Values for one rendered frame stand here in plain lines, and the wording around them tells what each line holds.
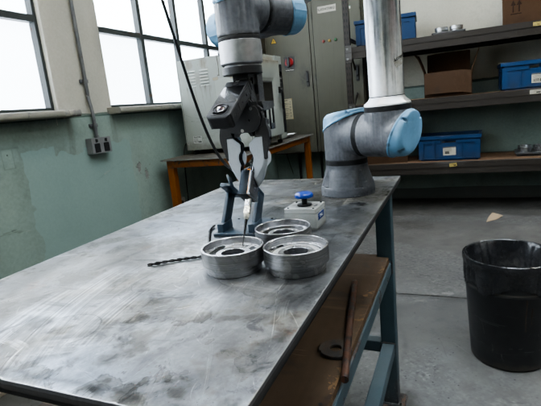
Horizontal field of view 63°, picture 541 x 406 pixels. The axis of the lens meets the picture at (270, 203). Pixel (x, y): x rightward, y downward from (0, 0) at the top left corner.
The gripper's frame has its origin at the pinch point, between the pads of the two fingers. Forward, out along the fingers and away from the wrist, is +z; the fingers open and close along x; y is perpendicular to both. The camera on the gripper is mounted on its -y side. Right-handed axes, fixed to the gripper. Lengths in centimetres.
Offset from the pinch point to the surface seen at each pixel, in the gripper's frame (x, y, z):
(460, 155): -54, 343, 45
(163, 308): 4.2, -25.5, 13.2
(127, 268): 20.6, -11.8, 13.2
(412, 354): -22, 101, 93
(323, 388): -11.9, -4.4, 38.2
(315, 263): -14.5, -12.4, 11.0
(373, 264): -13, 59, 38
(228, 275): -0.8, -14.6, 12.5
